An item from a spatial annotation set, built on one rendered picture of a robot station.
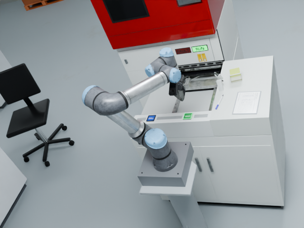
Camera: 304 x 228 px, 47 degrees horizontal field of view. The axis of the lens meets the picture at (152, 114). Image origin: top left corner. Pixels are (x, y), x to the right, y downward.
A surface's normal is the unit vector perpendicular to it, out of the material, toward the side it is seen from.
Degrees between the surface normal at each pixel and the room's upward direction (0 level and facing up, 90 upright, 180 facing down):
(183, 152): 1
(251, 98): 0
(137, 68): 90
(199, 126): 90
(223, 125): 90
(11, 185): 90
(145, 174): 1
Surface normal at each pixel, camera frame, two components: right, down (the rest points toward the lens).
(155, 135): -0.22, -0.68
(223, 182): -0.28, 0.68
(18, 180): 0.92, -0.10
